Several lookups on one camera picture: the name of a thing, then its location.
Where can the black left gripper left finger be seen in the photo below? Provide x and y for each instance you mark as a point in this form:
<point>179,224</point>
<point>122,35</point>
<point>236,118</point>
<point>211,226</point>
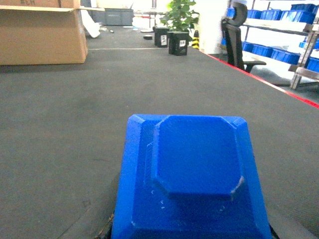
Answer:
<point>106,231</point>

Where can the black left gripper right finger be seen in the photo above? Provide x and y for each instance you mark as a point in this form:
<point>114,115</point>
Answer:
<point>273,233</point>

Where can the stainless steel shelf rack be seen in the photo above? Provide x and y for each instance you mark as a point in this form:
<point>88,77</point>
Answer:
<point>300,19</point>

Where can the black tape roll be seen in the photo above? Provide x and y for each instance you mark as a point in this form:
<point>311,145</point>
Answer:
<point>148,37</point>

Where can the white foam sheet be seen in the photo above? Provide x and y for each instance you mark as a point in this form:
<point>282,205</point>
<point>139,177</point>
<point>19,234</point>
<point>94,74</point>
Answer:
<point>90,25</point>

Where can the black box near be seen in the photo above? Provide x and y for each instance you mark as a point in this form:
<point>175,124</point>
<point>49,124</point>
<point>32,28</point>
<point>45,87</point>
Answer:
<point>178,43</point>

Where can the black box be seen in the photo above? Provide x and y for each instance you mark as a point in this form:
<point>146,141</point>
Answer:
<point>160,36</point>
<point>178,43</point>

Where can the black yellow striped bollard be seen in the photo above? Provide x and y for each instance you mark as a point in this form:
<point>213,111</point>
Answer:
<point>195,40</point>

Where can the black box far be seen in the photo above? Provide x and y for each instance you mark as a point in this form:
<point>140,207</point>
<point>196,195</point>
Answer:
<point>160,36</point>

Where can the black office chair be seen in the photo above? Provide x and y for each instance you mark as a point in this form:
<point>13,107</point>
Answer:
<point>232,33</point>

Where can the large cardboard box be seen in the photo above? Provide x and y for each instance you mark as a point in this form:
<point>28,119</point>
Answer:
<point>42,32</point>

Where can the grey storage crate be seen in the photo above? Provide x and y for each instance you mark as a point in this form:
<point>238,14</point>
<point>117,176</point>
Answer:
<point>114,16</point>

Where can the green potted plant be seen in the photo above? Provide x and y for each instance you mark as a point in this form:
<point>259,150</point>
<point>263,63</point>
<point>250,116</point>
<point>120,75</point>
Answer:
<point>181,16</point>

